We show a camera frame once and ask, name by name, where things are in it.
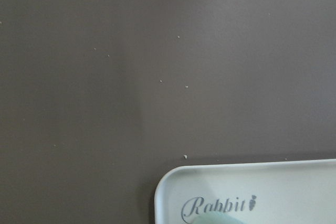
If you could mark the mint green cup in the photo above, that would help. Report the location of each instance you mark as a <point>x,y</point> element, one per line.
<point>215,218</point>

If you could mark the cream rabbit tray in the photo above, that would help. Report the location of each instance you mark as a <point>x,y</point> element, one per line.
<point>273,192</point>

